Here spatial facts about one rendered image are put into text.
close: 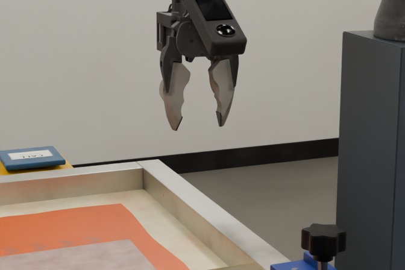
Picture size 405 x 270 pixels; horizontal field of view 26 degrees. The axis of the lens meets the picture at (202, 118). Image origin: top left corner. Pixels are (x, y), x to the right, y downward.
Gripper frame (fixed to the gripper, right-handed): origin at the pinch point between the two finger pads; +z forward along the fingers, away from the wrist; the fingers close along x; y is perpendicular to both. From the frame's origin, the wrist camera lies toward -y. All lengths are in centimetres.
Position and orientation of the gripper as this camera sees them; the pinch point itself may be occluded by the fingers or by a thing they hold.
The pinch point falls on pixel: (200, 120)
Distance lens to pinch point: 115.7
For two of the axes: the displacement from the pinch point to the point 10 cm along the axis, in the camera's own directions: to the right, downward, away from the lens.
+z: 0.0, 9.8, 2.2
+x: -9.3, 0.8, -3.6
